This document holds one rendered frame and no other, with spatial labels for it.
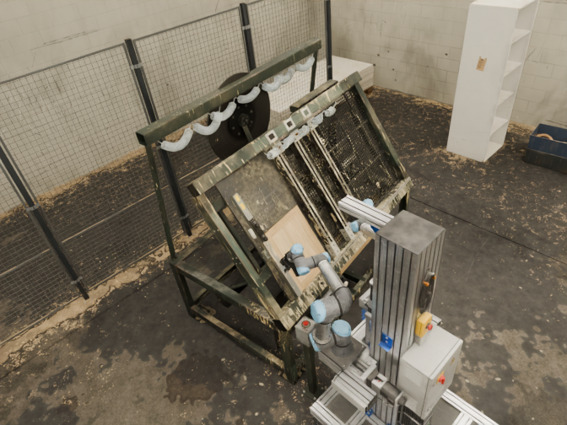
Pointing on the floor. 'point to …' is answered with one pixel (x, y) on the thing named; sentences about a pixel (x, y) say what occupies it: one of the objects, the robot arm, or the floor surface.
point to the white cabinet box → (489, 75)
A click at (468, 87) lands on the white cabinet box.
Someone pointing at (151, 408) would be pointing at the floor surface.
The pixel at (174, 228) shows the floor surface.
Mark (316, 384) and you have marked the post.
